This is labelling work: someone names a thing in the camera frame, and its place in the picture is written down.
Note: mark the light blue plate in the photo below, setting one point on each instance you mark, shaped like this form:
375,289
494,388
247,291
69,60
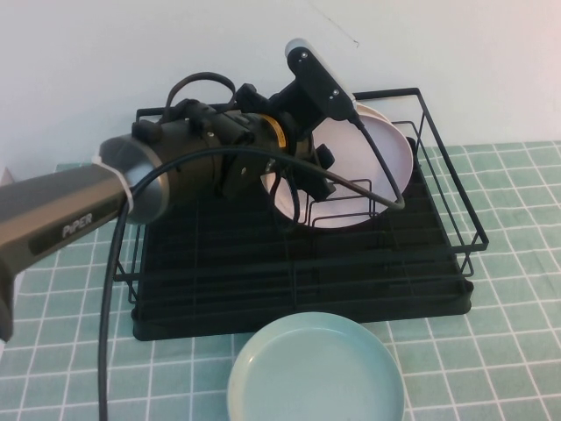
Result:
315,377

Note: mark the black and white wrist camera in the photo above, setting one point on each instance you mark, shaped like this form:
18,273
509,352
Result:
317,74

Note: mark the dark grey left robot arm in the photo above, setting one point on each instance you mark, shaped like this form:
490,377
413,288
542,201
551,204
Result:
66,206

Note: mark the pink plate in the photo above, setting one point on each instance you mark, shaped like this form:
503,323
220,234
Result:
390,153

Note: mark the white zip tie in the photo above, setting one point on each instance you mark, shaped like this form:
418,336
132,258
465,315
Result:
125,193

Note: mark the green checked tablecloth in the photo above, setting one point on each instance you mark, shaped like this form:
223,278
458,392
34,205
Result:
504,307

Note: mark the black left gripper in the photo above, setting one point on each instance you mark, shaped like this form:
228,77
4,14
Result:
302,127

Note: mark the black plastic drip tray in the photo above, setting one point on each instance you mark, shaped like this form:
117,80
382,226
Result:
245,280

